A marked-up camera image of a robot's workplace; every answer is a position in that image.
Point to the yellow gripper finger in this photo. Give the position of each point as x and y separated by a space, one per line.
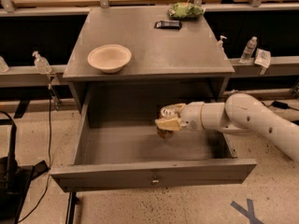
172 109
173 124

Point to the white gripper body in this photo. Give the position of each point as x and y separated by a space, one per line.
192 115

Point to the orange soda can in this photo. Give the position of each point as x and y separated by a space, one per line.
162 115

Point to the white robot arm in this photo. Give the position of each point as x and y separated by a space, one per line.
241 112

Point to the grey cabinet counter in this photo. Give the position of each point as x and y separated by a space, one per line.
190 52

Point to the grey open drawer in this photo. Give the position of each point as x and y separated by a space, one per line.
118 147

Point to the right sanitizer pump bottle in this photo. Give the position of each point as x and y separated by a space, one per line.
221 41

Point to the sanitizer pump bottle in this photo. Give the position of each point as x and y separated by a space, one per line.
221 41
41 63

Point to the beige paper bowl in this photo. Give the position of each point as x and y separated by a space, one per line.
109 58

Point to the black snack bar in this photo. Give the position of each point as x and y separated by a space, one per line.
176 25

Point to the clear water bottle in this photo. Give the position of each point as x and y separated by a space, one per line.
248 50

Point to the white paper packet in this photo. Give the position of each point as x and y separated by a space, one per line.
263 58

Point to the green chip bag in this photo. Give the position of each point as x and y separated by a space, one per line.
184 11

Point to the left sanitizer pump bottle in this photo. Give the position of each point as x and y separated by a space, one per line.
41 63

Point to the clear bottle far left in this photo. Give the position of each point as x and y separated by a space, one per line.
3 65

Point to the black stand with cable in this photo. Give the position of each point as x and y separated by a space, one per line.
14 179

